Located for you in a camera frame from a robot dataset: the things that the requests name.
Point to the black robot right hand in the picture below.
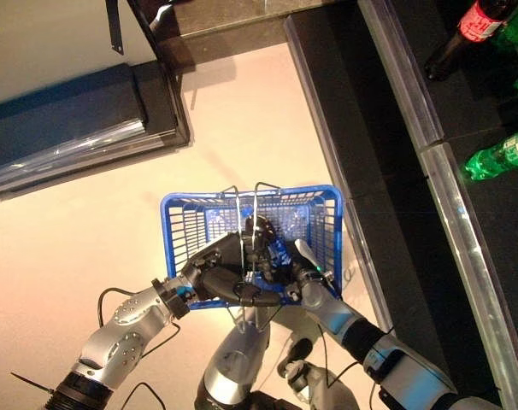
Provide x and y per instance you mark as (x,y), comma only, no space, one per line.
(261,230)

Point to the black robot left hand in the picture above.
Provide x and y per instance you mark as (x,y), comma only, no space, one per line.
(220,265)

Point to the blue plastic shopping basket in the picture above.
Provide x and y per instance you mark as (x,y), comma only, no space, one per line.
(190,213)

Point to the grey robot left leg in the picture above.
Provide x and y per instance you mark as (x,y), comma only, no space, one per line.
(233,371)

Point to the black base shelf board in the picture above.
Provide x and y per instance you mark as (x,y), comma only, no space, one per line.
(361,128)

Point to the dark robot pelvis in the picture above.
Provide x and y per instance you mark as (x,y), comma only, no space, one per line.
(267,403)

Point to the black side shelf unit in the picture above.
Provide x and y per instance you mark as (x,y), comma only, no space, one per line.
(71,119)

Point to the black metal shelf board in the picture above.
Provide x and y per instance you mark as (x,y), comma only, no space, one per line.
(477,111)

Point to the Coca-Cola bottle red cap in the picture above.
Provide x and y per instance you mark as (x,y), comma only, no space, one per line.
(477,25)

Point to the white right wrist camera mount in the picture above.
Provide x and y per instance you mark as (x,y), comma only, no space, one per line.
(304,250)

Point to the black metal post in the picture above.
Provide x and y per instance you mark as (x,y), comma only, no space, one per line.
(145,25)

